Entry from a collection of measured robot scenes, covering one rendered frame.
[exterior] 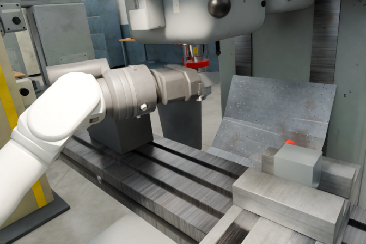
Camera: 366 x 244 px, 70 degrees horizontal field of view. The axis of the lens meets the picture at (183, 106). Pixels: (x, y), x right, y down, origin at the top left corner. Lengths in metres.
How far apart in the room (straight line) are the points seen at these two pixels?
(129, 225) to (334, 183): 0.45
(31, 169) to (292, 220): 0.37
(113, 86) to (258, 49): 0.55
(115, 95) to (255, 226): 0.29
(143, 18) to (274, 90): 0.54
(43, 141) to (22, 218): 2.08
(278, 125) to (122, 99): 0.53
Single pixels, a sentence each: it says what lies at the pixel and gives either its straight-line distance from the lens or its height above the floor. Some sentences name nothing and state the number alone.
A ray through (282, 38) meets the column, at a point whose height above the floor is 1.26.
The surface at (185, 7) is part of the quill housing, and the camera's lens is 0.40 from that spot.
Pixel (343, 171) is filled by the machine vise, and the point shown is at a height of 1.09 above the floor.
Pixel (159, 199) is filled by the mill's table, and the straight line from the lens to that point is 0.61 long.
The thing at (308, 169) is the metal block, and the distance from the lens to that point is 0.45.
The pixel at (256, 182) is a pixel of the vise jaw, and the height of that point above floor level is 1.09.
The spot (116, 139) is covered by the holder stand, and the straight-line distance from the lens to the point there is 0.80.
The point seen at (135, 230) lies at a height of 0.90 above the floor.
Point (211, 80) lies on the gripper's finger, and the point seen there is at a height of 1.23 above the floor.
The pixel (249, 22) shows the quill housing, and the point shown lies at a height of 1.33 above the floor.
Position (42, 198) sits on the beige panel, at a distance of 2.44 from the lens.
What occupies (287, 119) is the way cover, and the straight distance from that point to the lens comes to 0.82.
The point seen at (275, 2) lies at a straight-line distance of 0.54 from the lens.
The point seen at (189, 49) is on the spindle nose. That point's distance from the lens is 0.50.
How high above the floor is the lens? 1.36
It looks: 20 degrees down
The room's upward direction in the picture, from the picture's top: 6 degrees counter-clockwise
